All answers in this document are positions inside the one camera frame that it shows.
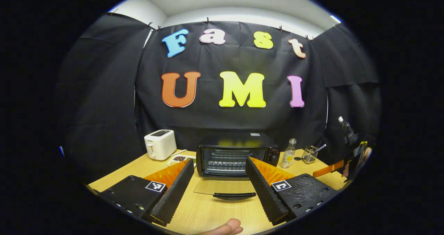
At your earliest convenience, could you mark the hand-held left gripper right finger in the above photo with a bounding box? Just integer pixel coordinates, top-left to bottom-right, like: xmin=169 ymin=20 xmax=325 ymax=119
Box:
xmin=245 ymin=157 xmax=339 ymax=226

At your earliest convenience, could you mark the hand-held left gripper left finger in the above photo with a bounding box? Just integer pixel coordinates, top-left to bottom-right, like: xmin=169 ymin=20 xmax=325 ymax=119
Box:
xmin=99 ymin=159 xmax=195 ymax=227

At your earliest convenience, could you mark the black electric oven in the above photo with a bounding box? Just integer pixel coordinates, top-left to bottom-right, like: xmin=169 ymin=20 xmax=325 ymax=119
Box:
xmin=193 ymin=133 xmax=281 ymax=201

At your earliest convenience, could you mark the white dish of dark beans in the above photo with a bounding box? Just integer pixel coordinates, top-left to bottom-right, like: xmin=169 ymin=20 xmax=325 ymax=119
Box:
xmin=167 ymin=155 xmax=196 ymax=167

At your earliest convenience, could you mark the glass bottle with yellow label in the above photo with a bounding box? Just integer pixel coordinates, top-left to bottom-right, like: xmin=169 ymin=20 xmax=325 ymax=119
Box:
xmin=280 ymin=138 xmax=297 ymax=169

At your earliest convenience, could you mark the white toaster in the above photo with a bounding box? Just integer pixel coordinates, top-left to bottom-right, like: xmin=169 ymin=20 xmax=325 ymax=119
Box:
xmin=144 ymin=129 xmax=177 ymax=161

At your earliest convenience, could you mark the black backdrop cloth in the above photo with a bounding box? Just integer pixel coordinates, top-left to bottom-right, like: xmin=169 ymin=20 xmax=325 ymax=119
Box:
xmin=55 ymin=12 xmax=382 ymax=183

